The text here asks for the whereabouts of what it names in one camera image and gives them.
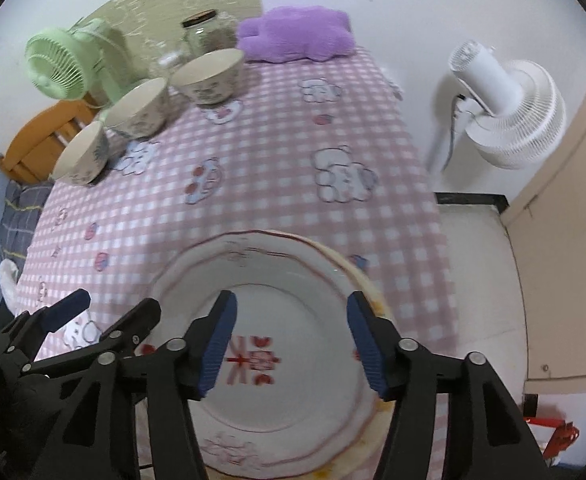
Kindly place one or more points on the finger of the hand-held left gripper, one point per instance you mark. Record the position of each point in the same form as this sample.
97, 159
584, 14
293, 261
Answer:
140, 317
65, 310

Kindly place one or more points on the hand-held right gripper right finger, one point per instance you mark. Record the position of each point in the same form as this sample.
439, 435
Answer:
368, 345

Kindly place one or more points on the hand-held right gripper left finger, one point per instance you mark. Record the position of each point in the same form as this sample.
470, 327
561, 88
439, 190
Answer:
218, 345

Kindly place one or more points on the white plate red flower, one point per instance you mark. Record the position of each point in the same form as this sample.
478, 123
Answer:
283, 310

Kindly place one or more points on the scalloped yellow floral plate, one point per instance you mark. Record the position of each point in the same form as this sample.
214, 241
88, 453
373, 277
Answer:
368, 435

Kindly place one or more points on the floral ceramic bowl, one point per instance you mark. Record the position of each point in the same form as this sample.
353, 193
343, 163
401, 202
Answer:
80, 157
138, 110
208, 80

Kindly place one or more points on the white plastic bag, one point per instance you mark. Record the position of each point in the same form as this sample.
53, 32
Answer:
8, 280

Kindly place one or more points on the grey plaid pillow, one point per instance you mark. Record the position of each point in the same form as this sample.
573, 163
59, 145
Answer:
18, 215

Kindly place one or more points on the pink checked tablecloth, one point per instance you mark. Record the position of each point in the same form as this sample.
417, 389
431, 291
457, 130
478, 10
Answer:
273, 160

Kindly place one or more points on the red object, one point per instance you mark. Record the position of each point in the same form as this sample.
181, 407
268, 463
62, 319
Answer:
565, 432

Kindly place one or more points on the beige door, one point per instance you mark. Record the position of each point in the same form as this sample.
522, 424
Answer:
573, 260

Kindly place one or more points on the green desk fan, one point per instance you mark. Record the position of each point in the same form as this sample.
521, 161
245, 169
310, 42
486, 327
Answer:
55, 67

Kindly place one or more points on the cotton swab container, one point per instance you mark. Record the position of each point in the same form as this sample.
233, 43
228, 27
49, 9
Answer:
170, 60

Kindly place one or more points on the white standing fan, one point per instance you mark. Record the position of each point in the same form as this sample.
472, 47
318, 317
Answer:
513, 110

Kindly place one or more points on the glass jar dark lid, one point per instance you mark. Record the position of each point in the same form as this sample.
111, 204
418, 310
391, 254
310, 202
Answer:
208, 35

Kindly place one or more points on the purple plush toy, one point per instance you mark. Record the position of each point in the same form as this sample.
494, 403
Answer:
293, 35

